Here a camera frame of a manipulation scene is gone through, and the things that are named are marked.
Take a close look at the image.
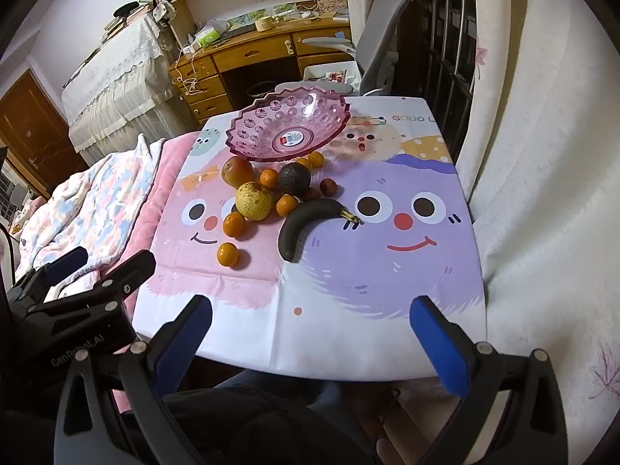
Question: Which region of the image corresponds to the orange tangerine front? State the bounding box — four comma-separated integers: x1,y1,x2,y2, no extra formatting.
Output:
217,243,239,268

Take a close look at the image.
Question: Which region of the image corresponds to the orange tangerine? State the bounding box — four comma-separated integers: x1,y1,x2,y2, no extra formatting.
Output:
276,194,298,217
308,151,325,169
258,168,279,190
217,243,239,268
296,157,312,171
222,211,246,238

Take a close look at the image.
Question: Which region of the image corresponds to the yellow pear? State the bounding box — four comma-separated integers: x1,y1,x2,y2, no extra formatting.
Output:
235,182,274,222

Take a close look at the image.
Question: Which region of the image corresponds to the red yellow apple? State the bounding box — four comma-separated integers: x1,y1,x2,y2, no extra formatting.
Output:
221,157,255,189

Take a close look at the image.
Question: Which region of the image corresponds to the blackened banana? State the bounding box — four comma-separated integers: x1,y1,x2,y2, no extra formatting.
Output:
277,198,363,262

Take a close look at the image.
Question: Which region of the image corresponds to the dark green avocado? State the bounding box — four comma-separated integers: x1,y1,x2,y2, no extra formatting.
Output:
279,163,311,197

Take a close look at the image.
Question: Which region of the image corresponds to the small dark brown fruit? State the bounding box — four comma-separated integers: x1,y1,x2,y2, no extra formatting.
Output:
303,187,322,202

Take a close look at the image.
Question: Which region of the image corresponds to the pink floral quilt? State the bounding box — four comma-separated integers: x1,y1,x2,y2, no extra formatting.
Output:
16,136,190,311

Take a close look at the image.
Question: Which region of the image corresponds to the brown wooden door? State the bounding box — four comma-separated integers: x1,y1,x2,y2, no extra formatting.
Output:
1,69,88,193

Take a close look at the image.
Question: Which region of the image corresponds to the cartoon printed tablecloth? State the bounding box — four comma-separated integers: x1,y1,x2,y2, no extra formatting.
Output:
133,96,487,381

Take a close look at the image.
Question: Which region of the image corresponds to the lace covered piano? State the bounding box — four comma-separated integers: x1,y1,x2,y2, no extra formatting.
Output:
61,14,199,165

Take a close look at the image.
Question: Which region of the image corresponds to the wooden desk with drawers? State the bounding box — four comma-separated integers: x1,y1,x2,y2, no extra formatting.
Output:
168,18,351,124

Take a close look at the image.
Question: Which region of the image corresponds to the pink plastic fruit bowl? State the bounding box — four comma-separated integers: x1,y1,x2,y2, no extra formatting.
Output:
226,87,351,163

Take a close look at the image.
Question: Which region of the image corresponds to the dark waste bin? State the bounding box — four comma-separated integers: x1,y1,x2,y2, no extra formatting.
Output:
246,80,277,100

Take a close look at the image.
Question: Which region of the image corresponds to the green tissue pack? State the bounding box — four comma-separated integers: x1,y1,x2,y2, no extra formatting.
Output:
192,25,221,48

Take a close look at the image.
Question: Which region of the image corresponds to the white curtain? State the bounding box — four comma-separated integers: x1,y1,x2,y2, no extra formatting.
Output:
457,0,619,464

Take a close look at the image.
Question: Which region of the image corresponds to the small woven basket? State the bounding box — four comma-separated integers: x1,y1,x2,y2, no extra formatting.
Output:
254,16,279,33

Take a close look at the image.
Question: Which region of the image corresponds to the white storage box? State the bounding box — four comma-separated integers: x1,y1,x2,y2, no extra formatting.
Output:
303,61,362,93

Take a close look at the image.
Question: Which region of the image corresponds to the grey office chair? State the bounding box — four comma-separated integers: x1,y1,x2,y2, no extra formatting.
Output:
276,0,413,96

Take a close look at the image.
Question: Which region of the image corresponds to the metal window grille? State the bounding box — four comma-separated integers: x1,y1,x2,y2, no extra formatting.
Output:
416,0,477,158

